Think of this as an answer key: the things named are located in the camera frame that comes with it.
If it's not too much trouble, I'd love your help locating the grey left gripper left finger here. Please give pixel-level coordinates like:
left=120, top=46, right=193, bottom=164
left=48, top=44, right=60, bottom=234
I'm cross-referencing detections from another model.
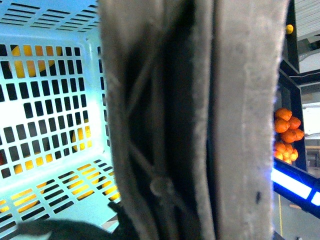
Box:
left=98, top=0, right=215, bottom=240

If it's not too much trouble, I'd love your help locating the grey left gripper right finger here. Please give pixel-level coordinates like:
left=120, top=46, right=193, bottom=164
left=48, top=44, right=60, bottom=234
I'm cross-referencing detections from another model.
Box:
left=194, top=0, right=291, bottom=240

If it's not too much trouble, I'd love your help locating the light blue plastic basket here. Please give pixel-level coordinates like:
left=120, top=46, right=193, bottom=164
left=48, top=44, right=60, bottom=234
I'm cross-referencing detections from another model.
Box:
left=0, top=0, right=120, bottom=240

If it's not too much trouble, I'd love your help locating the orange tangerine pile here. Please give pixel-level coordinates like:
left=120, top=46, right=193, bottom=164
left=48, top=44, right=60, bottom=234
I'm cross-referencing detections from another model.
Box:
left=273, top=107, right=305, bottom=165

